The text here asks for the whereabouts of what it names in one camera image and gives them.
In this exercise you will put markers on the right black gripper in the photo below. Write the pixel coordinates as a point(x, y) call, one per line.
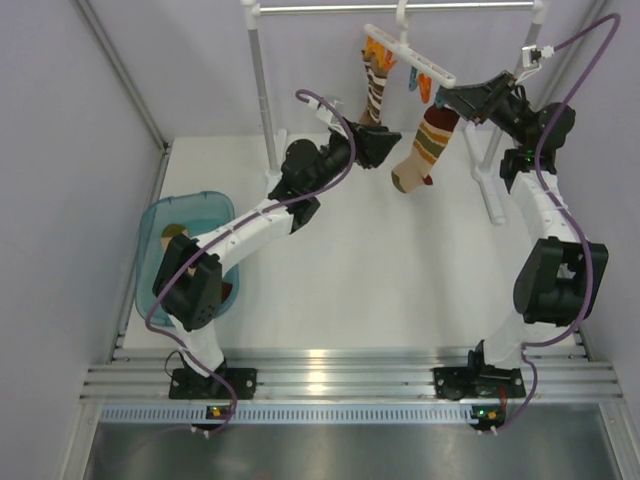
point(472, 102)

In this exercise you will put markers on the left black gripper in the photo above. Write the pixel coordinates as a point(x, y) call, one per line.
point(372, 143)

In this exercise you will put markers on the teal clothes peg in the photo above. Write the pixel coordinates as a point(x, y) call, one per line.
point(439, 99)
point(413, 82)

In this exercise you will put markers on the orange clothes peg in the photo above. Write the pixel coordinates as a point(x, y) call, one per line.
point(372, 48)
point(386, 59)
point(425, 87)

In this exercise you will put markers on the brown white striped sock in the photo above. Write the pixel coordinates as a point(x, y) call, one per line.
point(376, 82)

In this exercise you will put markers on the white clip hanger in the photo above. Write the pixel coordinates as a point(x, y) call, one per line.
point(401, 49)

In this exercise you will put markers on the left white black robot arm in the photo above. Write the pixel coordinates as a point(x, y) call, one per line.
point(190, 285)

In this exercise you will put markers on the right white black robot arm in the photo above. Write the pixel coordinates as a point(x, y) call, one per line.
point(560, 278)

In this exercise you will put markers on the teal plastic basin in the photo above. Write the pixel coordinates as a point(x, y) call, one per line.
point(197, 214)

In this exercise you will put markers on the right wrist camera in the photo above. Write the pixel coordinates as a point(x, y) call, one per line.
point(531, 60)

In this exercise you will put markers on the aluminium mounting rail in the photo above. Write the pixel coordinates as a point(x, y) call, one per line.
point(563, 374)

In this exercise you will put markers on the perforated cable duct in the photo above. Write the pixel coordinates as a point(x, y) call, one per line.
point(285, 414)

